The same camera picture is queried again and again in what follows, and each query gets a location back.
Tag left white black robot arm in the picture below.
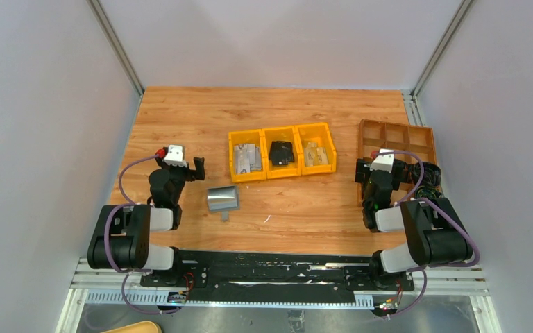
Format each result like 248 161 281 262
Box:
87 155 205 287

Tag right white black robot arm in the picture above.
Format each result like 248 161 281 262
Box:
355 159 479 290

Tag cards in yellow bin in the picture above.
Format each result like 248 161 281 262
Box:
233 143 262 175

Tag wooden compartment tray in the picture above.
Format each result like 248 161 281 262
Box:
355 119 438 206

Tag green patterned rolled tie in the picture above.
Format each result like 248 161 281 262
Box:
414 185 443 199

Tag yellow plastic bin row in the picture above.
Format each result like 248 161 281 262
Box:
228 123 337 183

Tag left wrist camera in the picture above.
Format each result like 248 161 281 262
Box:
162 144 189 167

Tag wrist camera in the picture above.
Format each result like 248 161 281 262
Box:
162 144 189 167
369 148 395 173

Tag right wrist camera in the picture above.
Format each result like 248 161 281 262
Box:
369 148 395 173

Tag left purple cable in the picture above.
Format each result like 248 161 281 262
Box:
103 148 185 316

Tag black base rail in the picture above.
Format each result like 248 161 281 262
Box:
128 248 465 305

